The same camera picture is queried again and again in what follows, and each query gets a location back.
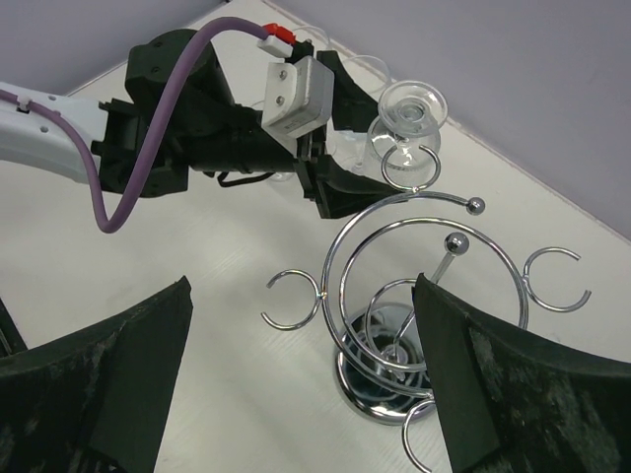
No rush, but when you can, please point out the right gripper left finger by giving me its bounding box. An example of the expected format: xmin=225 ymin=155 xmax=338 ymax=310
xmin=1 ymin=278 xmax=193 ymax=472

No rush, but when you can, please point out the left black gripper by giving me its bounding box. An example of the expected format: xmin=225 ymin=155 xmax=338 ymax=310
xmin=294 ymin=50 xmax=401 ymax=220

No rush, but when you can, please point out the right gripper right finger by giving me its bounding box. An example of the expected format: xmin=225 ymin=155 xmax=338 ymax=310
xmin=412 ymin=274 xmax=630 ymax=472

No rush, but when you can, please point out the clear wine glass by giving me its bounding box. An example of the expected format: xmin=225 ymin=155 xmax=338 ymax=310
xmin=294 ymin=25 xmax=331 ymax=52

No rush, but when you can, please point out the chrome wine glass rack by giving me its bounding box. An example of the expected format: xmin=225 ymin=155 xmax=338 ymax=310
xmin=260 ymin=150 xmax=593 ymax=472

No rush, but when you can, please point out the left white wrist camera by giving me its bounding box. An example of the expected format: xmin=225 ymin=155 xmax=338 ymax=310
xmin=261 ymin=56 xmax=334 ymax=139

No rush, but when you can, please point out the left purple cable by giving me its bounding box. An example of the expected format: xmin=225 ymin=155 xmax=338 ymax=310
xmin=0 ymin=17 xmax=272 ymax=236

